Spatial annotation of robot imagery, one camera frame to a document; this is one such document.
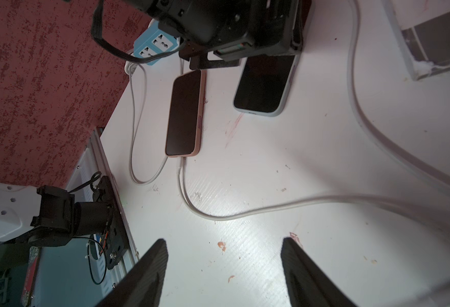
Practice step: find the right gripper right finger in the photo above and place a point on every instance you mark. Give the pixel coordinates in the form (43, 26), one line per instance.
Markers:
(307, 284)

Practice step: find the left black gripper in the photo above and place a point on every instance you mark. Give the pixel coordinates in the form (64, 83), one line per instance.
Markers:
(216, 33)

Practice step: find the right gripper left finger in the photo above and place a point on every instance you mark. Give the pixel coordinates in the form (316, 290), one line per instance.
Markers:
(143, 285)

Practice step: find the light case phone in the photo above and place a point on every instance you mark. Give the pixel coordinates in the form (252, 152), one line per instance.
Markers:
(265, 84)

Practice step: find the pink case phone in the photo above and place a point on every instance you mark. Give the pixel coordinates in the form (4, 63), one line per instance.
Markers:
(184, 130)

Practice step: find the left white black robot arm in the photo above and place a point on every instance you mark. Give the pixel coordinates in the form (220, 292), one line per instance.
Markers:
(49, 216)

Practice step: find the teal power strip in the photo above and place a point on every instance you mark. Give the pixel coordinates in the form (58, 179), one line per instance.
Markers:
(154, 41)

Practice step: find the white flat box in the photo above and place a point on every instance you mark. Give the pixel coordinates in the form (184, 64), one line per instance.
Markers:
(422, 31)

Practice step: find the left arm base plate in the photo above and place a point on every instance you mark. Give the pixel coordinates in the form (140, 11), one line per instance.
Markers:
(114, 236)

